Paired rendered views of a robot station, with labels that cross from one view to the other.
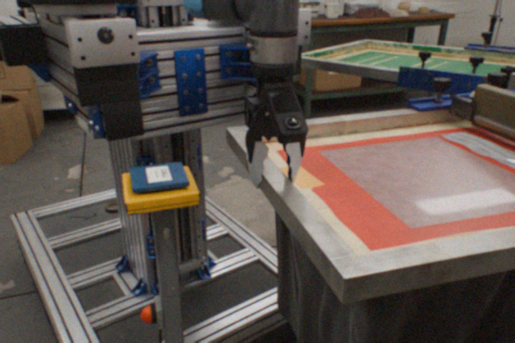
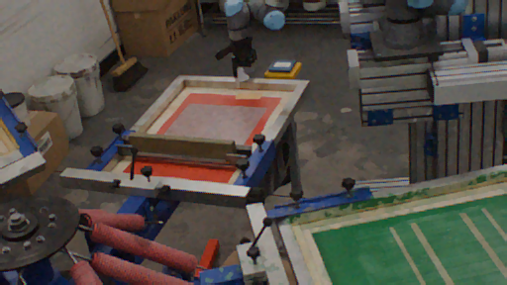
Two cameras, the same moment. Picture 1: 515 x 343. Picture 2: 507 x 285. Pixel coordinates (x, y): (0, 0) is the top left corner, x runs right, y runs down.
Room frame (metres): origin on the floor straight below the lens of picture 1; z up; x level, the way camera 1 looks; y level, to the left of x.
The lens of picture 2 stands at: (2.56, -2.08, 2.32)
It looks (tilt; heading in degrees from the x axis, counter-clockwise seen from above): 30 degrees down; 136
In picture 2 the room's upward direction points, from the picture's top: 10 degrees counter-clockwise
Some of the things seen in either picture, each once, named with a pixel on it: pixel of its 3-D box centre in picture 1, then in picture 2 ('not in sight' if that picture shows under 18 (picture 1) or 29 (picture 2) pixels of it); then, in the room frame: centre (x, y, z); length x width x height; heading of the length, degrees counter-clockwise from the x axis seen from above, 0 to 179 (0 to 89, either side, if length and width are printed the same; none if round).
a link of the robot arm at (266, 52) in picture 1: (271, 50); (238, 32); (0.73, -0.02, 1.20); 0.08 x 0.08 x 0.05
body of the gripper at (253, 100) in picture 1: (271, 99); (243, 50); (0.74, -0.02, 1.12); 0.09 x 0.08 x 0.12; 18
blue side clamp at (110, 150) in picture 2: not in sight; (112, 156); (0.64, -0.70, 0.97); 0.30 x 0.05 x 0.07; 108
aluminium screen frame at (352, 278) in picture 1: (457, 161); (206, 129); (0.83, -0.38, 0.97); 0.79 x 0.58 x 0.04; 108
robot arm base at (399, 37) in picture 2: not in sight; (404, 27); (1.44, 0.03, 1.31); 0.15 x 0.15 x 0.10
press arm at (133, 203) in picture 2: not in sight; (136, 207); (1.00, -0.92, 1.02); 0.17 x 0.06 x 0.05; 108
